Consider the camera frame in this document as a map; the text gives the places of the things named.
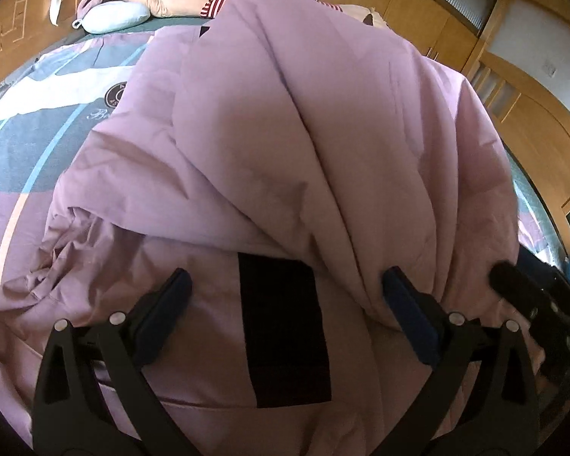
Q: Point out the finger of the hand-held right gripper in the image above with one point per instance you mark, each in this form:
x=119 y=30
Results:
x=527 y=289
x=539 y=266

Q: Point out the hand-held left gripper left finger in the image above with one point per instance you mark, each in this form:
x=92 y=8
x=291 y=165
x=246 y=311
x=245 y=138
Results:
x=164 y=316

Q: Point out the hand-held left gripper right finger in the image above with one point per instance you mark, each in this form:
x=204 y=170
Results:
x=411 y=316

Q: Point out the pink quilt with black patch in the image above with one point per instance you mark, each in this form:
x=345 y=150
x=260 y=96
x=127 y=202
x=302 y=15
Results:
x=313 y=128

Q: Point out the wooden footboard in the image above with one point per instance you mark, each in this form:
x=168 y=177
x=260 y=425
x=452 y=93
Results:
x=541 y=128

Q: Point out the pink and grey patterned bedsheet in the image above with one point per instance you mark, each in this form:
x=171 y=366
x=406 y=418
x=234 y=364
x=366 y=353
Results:
x=38 y=104

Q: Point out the light blue neck pillow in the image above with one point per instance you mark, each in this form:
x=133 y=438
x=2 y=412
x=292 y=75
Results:
x=114 y=15

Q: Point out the wooden headboard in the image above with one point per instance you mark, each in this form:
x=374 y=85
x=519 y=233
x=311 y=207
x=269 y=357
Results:
x=19 y=19

